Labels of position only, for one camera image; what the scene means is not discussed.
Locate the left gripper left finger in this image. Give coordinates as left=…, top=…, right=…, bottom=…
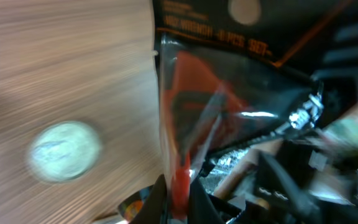
left=130, top=174, right=167, bottom=224

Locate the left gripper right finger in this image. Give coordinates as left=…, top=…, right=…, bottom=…
left=188, top=178, right=225, bottom=224

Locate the black red tool package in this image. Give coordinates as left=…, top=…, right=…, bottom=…
left=152, top=0, right=358, bottom=223

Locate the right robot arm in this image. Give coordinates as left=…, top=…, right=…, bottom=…
left=246, top=141, right=358, bottom=223

